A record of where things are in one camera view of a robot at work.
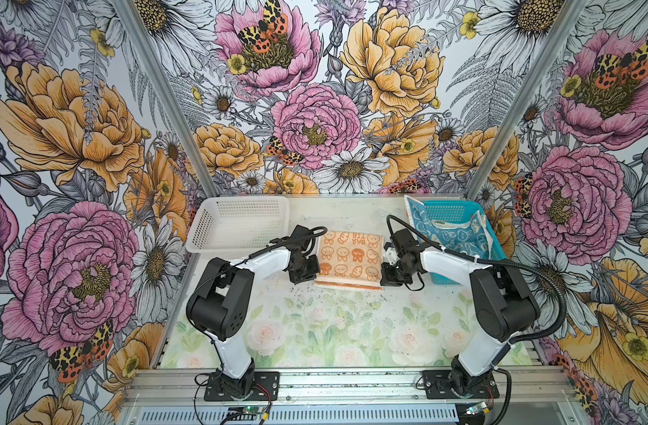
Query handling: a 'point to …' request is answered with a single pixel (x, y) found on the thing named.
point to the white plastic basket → (238, 224)
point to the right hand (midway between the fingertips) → (384, 288)
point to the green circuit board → (248, 409)
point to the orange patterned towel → (350, 260)
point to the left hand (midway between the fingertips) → (314, 281)
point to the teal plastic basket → (461, 211)
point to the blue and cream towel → (470, 235)
